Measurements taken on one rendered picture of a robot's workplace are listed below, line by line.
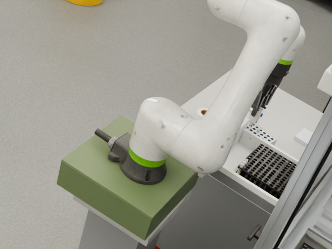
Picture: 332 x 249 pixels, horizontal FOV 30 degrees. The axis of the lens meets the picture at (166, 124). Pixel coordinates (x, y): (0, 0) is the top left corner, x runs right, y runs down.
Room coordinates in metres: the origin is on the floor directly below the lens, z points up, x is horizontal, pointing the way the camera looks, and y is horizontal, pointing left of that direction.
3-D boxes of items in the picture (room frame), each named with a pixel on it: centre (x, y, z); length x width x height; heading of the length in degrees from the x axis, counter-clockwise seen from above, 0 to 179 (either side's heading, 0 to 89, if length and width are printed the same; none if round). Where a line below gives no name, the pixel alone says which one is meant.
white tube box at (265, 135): (1.95, -0.34, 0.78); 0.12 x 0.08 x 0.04; 56
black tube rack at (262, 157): (1.62, -0.40, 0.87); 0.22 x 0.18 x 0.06; 68
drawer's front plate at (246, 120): (1.70, -0.21, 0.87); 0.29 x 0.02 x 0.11; 158
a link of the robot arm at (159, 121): (1.47, 0.01, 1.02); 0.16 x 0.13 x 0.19; 69
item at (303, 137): (2.05, -0.57, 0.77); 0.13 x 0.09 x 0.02; 64
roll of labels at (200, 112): (1.96, -0.13, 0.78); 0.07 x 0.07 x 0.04
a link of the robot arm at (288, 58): (1.98, -0.30, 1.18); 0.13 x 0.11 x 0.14; 70
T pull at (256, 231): (1.30, -0.35, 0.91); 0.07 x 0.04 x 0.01; 158
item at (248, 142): (1.62, -0.41, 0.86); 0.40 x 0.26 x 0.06; 68
